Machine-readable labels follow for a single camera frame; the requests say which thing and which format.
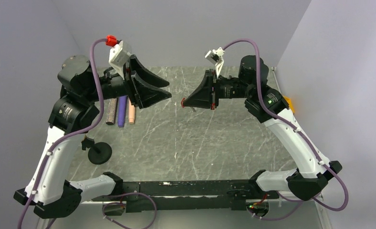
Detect purple marker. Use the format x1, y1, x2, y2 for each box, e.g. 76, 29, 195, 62
117, 95, 127, 128

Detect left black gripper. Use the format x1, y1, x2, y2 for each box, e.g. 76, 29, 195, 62
84, 54, 172, 108

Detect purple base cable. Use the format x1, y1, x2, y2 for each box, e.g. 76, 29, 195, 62
102, 193, 157, 229

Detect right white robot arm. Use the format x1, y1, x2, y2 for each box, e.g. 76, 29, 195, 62
181, 55, 342, 201

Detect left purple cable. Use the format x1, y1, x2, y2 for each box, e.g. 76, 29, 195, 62
16, 35, 119, 229

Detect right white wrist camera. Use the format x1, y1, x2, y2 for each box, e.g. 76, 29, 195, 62
205, 47, 225, 79

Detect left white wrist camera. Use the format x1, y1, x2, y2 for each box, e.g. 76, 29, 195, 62
108, 41, 132, 79

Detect peach marker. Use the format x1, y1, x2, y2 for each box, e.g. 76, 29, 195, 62
128, 100, 136, 124

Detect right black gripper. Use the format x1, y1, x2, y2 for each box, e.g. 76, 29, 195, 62
183, 68, 253, 109

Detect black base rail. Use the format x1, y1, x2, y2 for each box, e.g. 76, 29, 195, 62
91, 179, 271, 213

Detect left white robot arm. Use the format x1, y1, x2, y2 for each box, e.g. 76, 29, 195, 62
14, 55, 171, 219

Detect black round stand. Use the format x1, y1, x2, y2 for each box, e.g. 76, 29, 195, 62
81, 137, 112, 165

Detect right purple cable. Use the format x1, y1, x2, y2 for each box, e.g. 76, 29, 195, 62
222, 38, 349, 212

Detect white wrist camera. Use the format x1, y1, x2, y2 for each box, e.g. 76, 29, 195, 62
108, 41, 132, 79
205, 47, 225, 79

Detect yellow bin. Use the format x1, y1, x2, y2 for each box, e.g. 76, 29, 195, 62
284, 96, 295, 113

